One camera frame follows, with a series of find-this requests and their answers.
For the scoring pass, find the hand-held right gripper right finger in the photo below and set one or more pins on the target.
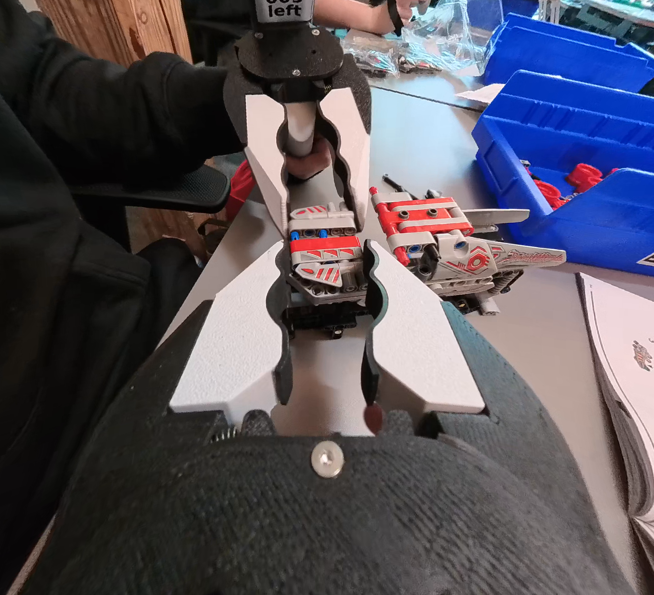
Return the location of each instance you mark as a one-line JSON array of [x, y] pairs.
[[424, 350]]

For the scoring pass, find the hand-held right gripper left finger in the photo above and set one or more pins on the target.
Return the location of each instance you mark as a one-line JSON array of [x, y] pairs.
[[230, 350]]

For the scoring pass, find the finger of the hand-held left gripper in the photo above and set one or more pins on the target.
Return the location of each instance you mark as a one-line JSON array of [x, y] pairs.
[[355, 145], [263, 145]]

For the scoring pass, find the toy brick vehicle model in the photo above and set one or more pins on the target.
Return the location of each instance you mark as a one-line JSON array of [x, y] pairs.
[[460, 252]]

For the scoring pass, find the another person's forearm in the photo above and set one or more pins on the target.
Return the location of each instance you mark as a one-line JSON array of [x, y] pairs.
[[352, 2]]

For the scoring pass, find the grey desk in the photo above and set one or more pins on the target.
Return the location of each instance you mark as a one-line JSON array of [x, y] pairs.
[[434, 145]]

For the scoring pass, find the person's left hand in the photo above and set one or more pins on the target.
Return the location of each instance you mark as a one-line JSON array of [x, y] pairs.
[[311, 163]]

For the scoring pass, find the red plastic object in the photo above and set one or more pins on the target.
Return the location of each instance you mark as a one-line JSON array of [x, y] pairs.
[[240, 191]]

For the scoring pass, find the black rod with beam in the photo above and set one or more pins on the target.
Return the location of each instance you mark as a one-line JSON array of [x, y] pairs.
[[396, 182]]

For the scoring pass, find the small bag of parts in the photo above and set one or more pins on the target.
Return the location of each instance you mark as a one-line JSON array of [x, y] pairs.
[[373, 61]]

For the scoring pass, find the black chair armrest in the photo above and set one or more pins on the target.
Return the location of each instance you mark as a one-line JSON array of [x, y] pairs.
[[179, 191]]

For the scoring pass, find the white paper sheet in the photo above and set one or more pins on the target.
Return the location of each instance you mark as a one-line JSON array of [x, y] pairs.
[[480, 97]]

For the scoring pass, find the clear plastic bag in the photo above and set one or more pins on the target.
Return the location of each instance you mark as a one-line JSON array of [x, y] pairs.
[[460, 17]]

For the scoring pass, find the open instruction booklet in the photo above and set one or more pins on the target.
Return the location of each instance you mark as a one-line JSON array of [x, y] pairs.
[[623, 350]]

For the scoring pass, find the blue bin with printed tag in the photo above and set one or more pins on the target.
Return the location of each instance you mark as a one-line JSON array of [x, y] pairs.
[[587, 232]]

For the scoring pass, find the blue plastic bin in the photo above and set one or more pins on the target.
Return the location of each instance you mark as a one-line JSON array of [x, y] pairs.
[[562, 51]]

